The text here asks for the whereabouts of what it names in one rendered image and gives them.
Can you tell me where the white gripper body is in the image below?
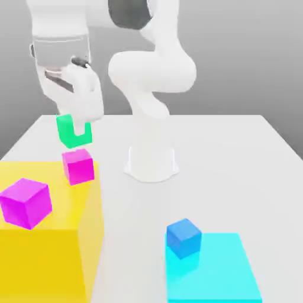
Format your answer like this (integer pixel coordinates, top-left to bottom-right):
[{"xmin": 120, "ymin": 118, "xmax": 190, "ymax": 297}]
[{"xmin": 40, "ymin": 63, "xmax": 105, "ymax": 124}]

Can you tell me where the small magenta cube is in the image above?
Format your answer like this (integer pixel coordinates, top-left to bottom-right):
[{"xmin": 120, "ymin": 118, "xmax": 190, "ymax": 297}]
[{"xmin": 61, "ymin": 148, "xmax": 95, "ymax": 186}]

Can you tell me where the small purple cube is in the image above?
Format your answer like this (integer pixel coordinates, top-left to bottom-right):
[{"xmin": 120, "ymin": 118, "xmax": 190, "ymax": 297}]
[{"xmin": 0, "ymin": 178, "xmax": 53, "ymax": 231}]

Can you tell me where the small blue cube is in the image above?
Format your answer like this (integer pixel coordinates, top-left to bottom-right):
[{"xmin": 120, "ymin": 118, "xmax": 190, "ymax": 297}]
[{"xmin": 166, "ymin": 218, "xmax": 202, "ymax": 260}]

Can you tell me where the large yellow box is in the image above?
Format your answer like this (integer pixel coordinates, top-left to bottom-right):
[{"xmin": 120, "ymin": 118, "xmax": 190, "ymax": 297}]
[{"xmin": 0, "ymin": 161, "xmax": 105, "ymax": 303}]

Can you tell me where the large cyan box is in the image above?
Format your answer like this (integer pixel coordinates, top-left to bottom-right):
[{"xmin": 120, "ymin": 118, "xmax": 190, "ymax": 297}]
[{"xmin": 165, "ymin": 233, "xmax": 263, "ymax": 303}]

